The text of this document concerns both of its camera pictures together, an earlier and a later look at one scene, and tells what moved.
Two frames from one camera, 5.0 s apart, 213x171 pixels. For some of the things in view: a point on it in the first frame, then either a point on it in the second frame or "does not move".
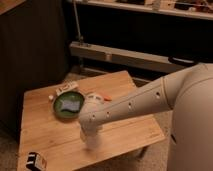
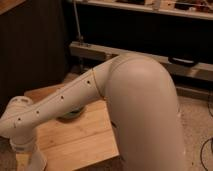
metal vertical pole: [80, 60] does not move
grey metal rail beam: [129, 57] does not move
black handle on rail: [181, 60] does not move
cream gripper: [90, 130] -> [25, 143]
